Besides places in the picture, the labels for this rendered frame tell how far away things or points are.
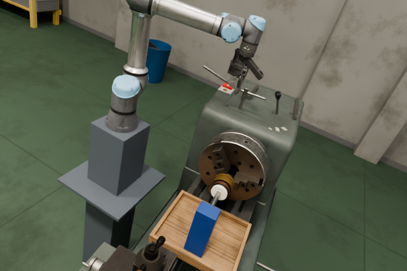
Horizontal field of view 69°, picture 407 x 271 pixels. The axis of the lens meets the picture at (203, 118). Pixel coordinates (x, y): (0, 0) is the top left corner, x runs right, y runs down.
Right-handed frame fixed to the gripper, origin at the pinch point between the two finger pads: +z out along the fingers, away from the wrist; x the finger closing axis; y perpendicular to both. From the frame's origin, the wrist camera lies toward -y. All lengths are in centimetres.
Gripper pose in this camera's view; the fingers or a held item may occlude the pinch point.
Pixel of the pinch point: (237, 92)
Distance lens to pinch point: 143.1
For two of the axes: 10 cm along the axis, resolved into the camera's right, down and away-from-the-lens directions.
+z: -2.5, 8.3, 4.9
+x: -3.5, 4.0, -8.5
